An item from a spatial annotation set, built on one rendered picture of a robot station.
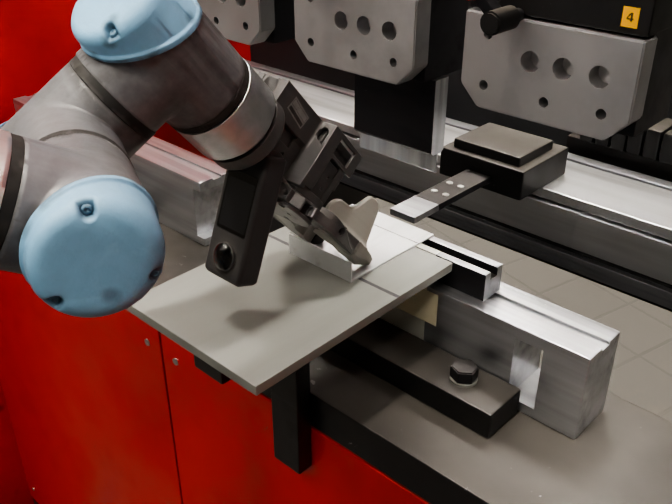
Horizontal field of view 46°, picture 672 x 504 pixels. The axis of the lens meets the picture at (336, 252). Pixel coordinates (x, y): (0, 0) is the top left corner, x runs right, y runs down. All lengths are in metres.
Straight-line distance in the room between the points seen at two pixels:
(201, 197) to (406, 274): 0.39
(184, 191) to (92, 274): 0.65
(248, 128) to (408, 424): 0.34
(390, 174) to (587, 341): 0.48
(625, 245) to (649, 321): 1.67
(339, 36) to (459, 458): 0.41
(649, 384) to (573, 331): 1.61
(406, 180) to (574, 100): 0.53
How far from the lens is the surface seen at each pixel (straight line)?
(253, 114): 0.60
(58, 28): 1.52
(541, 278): 2.76
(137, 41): 0.53
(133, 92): 0.55
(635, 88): 0.61
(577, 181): 1.04
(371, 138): 0.83
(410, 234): 0.83
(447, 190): 0.93
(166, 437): 1.14
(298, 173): 0.67
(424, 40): 0.72
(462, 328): 0.80
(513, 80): 0.66
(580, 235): 1.00
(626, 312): 2.66
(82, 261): 0.43
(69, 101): 0.56
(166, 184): 1.10
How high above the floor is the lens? 1.39
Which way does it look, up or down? 30 degrees down
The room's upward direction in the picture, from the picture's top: straight up
